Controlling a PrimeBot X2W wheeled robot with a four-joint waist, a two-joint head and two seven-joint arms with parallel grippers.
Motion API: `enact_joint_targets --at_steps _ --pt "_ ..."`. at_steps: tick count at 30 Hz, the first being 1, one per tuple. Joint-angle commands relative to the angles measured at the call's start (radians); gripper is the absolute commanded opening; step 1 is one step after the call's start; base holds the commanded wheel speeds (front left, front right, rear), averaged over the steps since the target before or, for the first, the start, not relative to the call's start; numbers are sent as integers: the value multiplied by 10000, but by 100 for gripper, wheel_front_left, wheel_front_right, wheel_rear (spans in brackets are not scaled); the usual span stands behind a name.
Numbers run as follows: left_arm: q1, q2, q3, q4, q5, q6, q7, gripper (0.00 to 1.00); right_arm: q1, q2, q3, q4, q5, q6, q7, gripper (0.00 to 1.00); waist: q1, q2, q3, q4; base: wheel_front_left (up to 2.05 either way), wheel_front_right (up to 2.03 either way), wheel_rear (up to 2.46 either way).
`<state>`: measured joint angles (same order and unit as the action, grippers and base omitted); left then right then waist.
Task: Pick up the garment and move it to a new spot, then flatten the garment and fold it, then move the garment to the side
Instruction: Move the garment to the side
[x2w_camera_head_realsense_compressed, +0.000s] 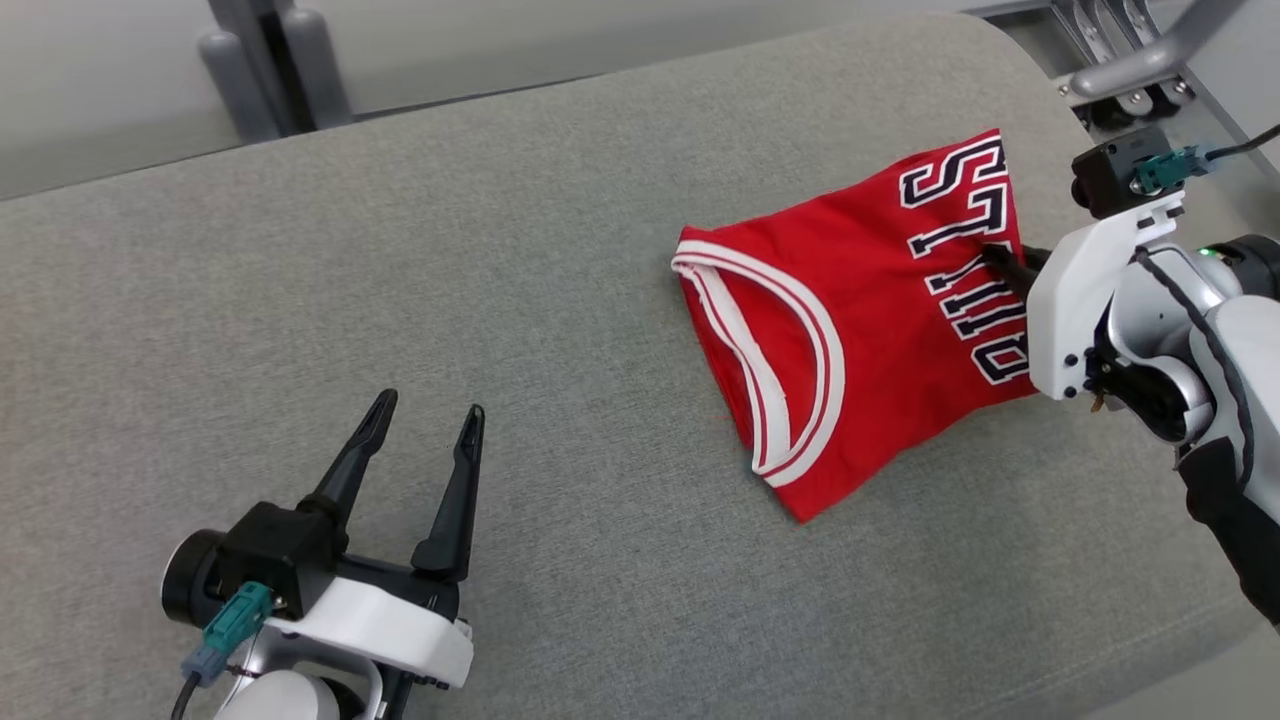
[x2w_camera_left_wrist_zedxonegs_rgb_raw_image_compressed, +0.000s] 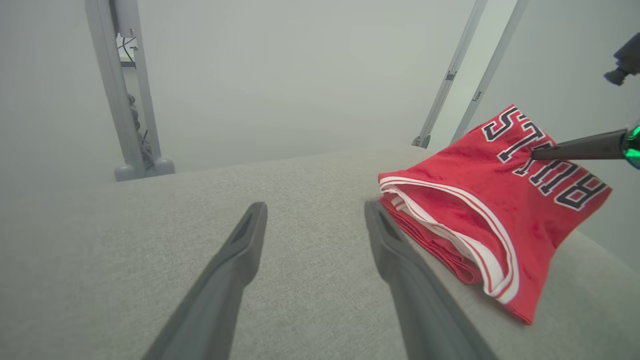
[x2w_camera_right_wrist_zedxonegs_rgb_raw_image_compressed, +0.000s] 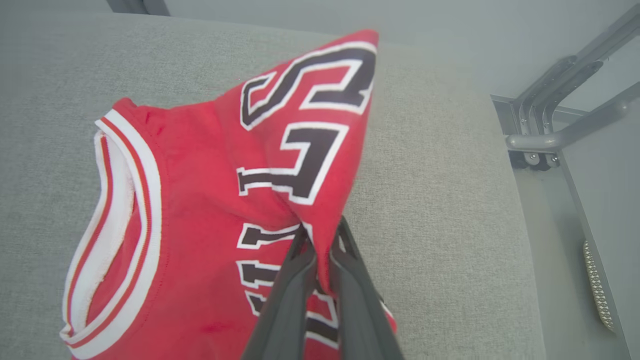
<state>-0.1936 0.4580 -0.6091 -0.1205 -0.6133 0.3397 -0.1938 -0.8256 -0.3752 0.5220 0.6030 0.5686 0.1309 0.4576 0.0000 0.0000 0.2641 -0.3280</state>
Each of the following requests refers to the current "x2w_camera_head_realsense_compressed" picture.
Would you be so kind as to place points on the grey fabric sofa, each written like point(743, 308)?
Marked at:
point(500, 300)

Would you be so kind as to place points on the teal camera connector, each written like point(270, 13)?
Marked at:
point(1165, 170)
point(235, 620)

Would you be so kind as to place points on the teal left camera connector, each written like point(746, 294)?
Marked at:
point(235, 620)

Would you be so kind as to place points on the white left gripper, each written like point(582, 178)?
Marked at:
point(400, 630)

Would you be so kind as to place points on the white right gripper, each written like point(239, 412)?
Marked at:
point(1070, 310)

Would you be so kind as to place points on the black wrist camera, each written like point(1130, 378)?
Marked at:
point(1110, 170)
point(270, 545)

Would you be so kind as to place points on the teal right camera connector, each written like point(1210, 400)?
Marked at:
point(1165, 170)

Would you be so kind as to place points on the grey metal tube frame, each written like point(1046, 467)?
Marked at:
point(1150, 55)

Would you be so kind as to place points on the red Bulls basketball jersey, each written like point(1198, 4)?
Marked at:
point(870, 330)

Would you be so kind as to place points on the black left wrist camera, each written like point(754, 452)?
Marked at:
point(270, 545)

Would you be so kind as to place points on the grey cylindrical post foot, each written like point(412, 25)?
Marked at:
point(228, 85)
point(316, 65)

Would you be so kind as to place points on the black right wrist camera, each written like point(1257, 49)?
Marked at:
point(1110, 170)

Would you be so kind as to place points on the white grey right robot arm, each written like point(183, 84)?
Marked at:
point(1250, 340)

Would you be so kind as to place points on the grey metal partition post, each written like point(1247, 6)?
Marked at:
point(245, 15)

